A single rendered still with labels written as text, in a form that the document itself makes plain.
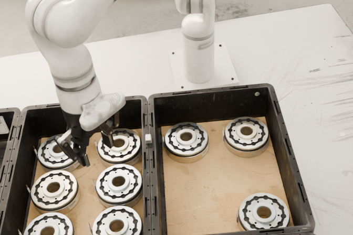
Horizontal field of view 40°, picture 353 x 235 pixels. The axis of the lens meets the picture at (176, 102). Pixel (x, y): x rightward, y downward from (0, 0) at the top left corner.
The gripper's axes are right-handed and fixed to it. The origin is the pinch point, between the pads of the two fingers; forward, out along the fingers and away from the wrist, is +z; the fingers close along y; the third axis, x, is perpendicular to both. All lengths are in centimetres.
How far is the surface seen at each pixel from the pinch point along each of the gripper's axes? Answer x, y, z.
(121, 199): 3.7, -0.5, 14.0
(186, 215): 15.5, -7.8, 17.2
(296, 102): 9, -62, 30
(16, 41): -180, -69, 101
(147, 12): -136, -137, 101
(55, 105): -23.9, -6.1, 7.5
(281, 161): 24.1, -29.9, 13.8
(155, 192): 11.9, -3.3, 7.2
